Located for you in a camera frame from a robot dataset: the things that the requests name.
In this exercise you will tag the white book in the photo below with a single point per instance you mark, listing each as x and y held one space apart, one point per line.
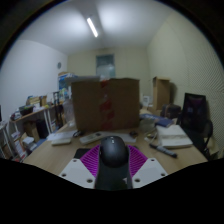
174 136

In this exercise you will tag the black computer mouse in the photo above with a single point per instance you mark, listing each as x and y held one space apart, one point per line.
114 152

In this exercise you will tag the cluttered shelf unit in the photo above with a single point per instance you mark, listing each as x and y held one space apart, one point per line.
26 123

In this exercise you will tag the blue folder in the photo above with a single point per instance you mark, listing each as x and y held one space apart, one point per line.
155 119

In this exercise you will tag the blue and white box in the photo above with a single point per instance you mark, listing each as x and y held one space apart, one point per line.
64 83

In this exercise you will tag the black office chair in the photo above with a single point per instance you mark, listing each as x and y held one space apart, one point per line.
195 120

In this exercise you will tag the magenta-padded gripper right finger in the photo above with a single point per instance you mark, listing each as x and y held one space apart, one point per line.
138 163

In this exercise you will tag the round wall clock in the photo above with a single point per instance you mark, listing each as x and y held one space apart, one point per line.
59 65

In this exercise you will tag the white flat remote control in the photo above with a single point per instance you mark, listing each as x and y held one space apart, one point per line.
61 141

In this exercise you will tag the black marker pen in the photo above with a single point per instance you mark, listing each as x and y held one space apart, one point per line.
163 151

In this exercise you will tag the large brown cardboard box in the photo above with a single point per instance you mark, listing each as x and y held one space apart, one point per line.
106 103

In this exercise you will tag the ceiling tube light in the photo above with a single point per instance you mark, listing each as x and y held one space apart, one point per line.
92 27

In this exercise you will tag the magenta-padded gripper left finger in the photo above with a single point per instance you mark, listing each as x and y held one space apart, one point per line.
88 164

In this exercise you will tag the tall open cardboard box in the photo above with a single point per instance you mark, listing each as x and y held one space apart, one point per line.
161 93

